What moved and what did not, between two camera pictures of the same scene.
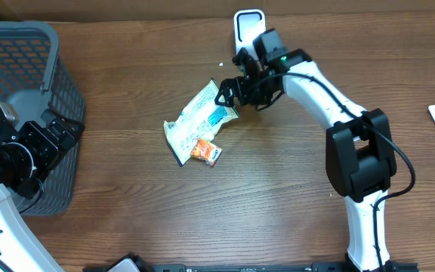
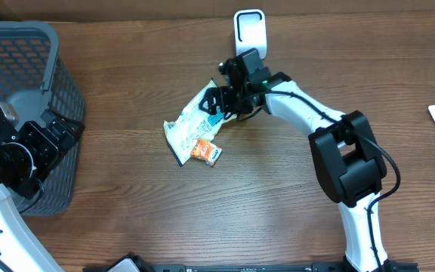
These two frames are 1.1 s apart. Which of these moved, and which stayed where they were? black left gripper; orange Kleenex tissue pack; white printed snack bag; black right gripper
Moved: black right gripper
Stayed: black left gripper; white printed snack bag; orange Kleenex tissue pack
